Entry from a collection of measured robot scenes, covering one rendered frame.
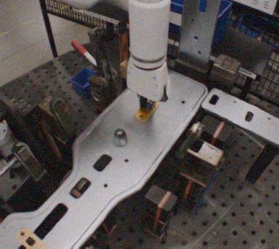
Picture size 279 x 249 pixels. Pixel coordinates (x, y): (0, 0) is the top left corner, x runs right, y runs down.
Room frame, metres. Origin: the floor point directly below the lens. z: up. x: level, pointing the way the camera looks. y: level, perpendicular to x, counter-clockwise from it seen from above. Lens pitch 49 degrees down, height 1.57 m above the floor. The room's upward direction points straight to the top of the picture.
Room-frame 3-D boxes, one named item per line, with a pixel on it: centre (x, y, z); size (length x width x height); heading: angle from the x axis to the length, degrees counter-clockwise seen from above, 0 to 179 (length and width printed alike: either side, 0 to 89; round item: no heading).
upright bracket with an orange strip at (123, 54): (0.66, 0.06, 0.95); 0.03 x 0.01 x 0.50; 146
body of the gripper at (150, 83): (0.49, -0.02, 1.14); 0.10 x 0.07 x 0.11; 56
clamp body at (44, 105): (0.45, 0.24, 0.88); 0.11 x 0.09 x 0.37; 56
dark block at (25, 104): (0.41, 0.30, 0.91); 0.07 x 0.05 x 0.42; 56
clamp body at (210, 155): (0.33, -0.15, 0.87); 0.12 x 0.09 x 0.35; 56
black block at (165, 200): (0.23, -0.05, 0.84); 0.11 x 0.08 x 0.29; 56
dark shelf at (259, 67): (0.96, -0.09, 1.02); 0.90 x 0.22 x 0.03; 56
